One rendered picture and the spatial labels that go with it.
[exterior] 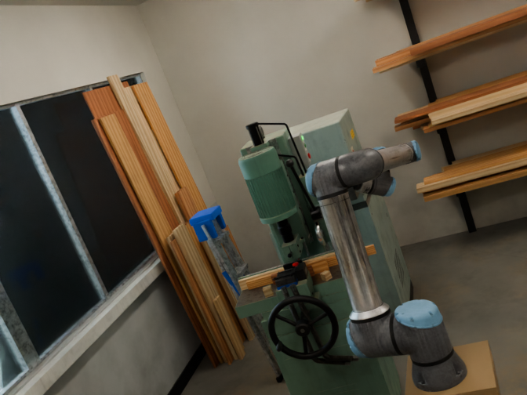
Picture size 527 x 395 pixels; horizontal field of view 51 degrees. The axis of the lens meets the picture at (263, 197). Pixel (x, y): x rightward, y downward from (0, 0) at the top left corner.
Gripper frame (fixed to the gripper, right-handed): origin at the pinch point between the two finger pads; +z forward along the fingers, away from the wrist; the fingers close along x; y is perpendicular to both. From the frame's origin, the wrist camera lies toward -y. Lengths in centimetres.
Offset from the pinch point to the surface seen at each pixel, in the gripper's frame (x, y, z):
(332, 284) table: 34.3, -27.2, -14.5
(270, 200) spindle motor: 3.0, -14.3, 15.2
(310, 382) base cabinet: 60, -70, -17
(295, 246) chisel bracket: 14.9, -29.5, -0.6
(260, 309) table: 36, -51, 11
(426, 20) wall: -203, -18, -133
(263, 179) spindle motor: -2.8, -7.8, 19.7
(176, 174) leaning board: -136, -156, 29
